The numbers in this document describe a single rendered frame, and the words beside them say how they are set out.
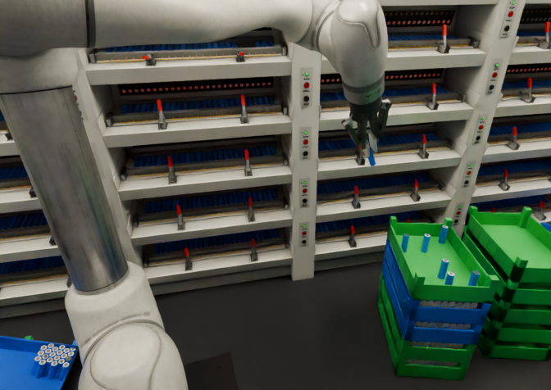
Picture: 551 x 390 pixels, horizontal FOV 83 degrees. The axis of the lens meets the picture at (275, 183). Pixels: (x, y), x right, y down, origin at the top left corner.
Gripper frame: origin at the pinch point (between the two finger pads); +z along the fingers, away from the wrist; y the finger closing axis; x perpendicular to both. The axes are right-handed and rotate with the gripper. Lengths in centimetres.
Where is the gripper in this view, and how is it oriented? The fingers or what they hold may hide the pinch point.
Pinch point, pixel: (369, 144)
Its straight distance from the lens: 93.0
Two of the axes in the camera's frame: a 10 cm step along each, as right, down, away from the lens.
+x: -3.6, -7.3, 5.8
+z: 3.0, 4.9, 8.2
